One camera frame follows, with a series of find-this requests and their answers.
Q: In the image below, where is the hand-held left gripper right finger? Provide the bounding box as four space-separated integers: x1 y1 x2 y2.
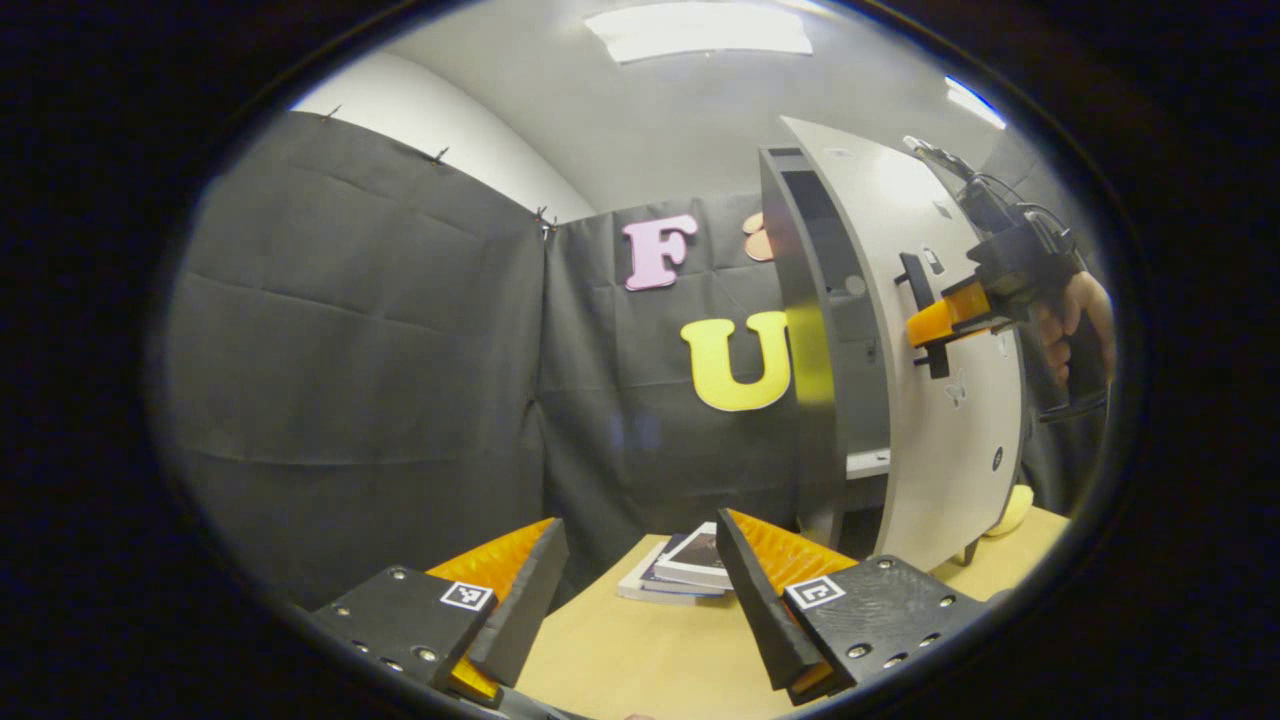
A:
715 508 986 706

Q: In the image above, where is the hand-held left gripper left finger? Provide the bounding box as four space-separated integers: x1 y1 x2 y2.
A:
310 517 571 706

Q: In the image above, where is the black cabinet door handle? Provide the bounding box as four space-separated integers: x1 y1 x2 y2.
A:
898 252 951 381

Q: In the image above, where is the light grey cabinet door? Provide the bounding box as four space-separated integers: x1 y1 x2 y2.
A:
778 115 1029 573

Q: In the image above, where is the dark blue book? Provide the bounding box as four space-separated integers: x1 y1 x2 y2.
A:
638 535 729 598

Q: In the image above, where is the plain white book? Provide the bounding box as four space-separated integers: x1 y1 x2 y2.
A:
617 540 723 605

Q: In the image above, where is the small ceiling light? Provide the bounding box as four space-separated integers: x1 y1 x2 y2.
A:
945 76 1007 131

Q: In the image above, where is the yellow lumpy toy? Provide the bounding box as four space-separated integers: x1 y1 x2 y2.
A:
985 485 1034 538

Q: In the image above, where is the black backdrop cloth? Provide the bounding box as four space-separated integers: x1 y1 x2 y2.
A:
160 110 1111 606

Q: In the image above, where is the long ceiling light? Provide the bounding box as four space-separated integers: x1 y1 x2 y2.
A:
585 2 814 64

